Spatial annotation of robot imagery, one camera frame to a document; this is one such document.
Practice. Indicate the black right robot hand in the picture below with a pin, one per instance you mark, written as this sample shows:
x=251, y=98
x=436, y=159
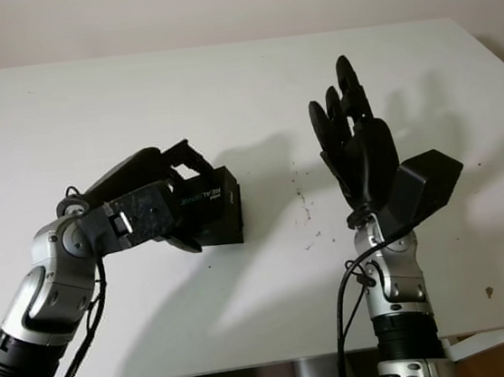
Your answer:
x=363, y=162

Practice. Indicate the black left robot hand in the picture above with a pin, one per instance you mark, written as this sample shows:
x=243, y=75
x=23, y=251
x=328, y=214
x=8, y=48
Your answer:
x=127, y=173

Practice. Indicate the black RealSense box lid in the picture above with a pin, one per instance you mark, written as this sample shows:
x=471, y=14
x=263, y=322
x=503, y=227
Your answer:
x=207, y=198

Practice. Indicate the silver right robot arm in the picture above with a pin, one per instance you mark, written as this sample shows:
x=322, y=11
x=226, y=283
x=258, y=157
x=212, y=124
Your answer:
x=395, y=290

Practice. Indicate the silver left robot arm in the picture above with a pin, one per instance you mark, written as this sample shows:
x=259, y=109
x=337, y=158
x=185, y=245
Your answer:
x=49, y=289

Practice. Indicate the white board under table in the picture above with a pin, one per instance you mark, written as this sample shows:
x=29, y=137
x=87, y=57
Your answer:
x=493, y=343

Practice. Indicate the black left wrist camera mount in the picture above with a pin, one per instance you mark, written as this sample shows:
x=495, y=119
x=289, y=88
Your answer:
x=141, y=215

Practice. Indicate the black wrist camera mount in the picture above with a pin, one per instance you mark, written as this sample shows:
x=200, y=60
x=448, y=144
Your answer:
x=425, y=187
x=141, y=215

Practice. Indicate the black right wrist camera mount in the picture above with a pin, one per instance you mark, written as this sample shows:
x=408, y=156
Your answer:
x=425, y=187

